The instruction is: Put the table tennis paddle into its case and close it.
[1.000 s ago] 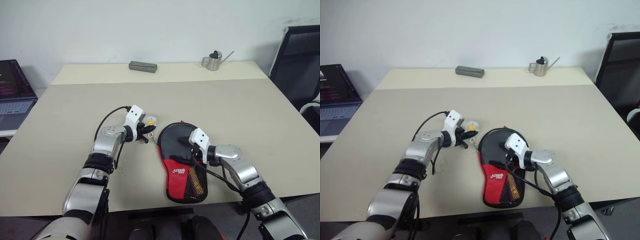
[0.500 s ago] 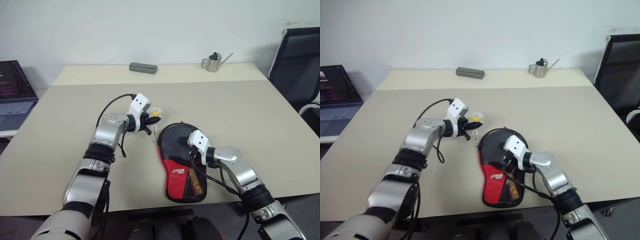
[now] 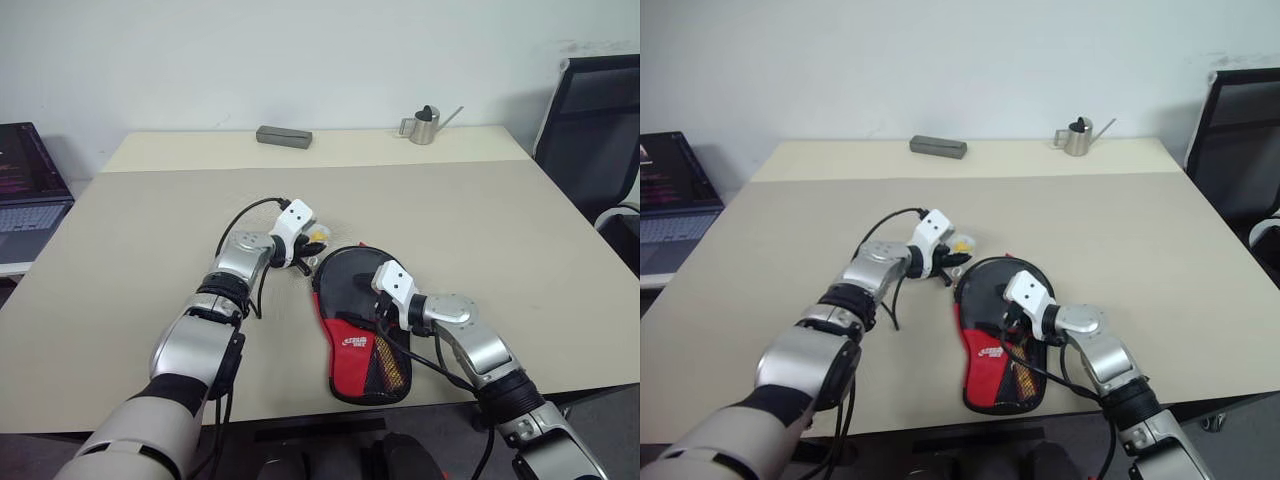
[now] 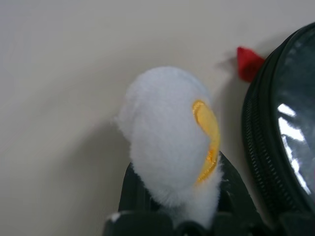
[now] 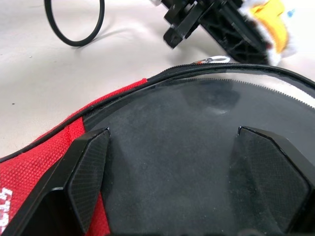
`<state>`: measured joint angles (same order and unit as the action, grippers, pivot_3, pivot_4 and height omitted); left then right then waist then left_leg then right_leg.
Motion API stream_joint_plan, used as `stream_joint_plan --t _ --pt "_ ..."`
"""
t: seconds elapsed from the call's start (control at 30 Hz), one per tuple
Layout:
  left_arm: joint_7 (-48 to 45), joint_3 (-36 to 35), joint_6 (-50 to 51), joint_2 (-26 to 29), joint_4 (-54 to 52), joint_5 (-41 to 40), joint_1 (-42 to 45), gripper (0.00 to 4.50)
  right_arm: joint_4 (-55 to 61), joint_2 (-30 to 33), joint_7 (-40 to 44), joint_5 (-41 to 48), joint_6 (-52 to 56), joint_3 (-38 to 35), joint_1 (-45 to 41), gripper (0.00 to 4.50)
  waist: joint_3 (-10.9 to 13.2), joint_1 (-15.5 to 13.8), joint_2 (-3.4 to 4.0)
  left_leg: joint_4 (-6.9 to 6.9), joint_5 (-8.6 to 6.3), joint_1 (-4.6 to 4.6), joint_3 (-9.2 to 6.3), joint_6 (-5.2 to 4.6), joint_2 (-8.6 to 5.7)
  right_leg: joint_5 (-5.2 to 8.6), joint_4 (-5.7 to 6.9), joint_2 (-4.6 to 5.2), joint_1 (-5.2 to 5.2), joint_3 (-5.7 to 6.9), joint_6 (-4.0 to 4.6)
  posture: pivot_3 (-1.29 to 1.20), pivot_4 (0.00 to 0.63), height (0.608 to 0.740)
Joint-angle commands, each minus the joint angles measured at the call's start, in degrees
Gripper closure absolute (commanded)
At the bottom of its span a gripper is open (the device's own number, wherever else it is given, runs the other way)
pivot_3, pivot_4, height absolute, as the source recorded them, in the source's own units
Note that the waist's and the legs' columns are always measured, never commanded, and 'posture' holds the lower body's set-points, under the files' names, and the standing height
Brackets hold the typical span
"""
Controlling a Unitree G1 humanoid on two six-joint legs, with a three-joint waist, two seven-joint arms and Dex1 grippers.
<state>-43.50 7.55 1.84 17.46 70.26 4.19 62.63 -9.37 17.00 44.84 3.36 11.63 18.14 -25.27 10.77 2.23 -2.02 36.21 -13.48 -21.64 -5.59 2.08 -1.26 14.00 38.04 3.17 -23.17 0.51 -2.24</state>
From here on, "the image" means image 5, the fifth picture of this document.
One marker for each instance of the red and black paddle case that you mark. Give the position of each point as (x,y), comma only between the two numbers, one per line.
(37,169)

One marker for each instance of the yellow and white object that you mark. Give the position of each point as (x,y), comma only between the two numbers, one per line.
(273,27)

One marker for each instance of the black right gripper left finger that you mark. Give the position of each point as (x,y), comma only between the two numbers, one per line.
(73,177)

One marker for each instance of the silver zipper pull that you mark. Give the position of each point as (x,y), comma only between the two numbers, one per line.
(217,59)

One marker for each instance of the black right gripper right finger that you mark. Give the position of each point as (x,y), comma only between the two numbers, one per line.
(278,172)

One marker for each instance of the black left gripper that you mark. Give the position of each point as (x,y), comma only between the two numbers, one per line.
(180,24)

